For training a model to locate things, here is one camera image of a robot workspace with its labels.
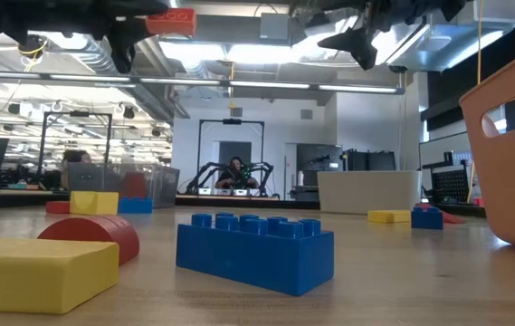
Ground white plastic bin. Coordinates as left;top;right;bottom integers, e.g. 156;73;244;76
316;169;423;216

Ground orange plastic bin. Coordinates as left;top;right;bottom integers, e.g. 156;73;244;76
459;40;515;254

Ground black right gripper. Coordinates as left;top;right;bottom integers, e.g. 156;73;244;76
291;0;466;72

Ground yellow hanging cable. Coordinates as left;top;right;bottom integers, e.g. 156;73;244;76
464;0;485;205

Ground red wedge block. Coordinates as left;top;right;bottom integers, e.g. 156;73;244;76
415;202;465;225

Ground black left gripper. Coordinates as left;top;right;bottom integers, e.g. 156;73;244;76
0;0;170;74

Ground long ceiling light bar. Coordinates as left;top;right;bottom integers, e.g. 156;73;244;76
0;69;406;95

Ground grey ceiling box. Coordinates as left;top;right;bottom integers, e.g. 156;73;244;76
259;12;292;46

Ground red half-cylinder block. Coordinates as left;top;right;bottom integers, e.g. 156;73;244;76
37;215;141;266

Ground black monitors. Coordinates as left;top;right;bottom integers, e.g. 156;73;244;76
341;149;397;172

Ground yellow rectangular block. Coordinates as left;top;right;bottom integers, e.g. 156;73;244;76
69;190;119;216
0;237;120;315

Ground blue studded brick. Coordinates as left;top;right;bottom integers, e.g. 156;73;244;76
118;196;154;215
411;206;444;231
176;212;336;297

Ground black gantry frame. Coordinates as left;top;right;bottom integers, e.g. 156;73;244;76
196;119;266;196
41;110;113;180

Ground ceiling cable reel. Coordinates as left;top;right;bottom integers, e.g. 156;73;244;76
15;34;50;60

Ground person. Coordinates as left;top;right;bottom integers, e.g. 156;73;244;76
215;156;261;190
60;149;93;190

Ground dark grey translucent bin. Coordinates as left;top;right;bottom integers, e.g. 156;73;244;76
66;161;180;210

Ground black pegboard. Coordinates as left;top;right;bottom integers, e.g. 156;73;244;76
431;162;471;205

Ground background work table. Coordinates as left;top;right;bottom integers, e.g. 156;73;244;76
174;193;321;210

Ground grey door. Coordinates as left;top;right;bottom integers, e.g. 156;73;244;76
218;140;253;177

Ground long thin yellow block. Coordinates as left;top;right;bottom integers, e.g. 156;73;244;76
367;209;413;225

